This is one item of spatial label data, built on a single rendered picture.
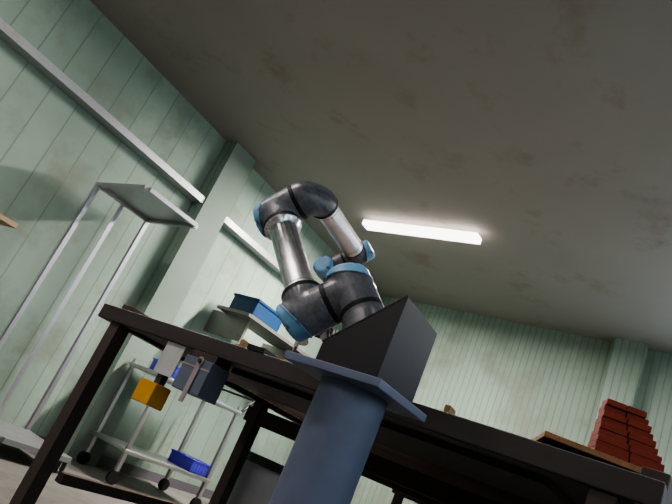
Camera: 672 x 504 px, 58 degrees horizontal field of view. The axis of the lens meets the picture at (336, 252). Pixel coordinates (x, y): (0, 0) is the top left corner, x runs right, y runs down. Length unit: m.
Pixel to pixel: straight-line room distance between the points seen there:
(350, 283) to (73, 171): 3.69
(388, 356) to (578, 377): 5.65
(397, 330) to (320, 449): 0.31
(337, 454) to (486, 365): 5.87
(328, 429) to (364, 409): 0.09
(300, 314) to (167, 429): 4.55
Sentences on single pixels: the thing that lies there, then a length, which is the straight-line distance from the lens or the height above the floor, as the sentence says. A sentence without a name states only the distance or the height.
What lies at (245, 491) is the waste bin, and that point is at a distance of 5.70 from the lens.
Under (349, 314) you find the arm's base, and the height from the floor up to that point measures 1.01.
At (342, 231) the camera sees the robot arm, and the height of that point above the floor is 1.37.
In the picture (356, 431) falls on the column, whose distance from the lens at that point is 1.40.
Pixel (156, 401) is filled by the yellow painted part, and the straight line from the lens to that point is 2.28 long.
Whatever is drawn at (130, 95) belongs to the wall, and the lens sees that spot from 5.28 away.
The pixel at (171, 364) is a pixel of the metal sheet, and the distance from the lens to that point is 2.28.
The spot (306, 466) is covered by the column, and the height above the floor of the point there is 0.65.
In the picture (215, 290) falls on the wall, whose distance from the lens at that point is 5.97.
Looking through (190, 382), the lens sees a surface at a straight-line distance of 2.14.
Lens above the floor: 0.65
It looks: 19 degrees up
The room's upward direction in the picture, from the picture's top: 24 degrees clockwise
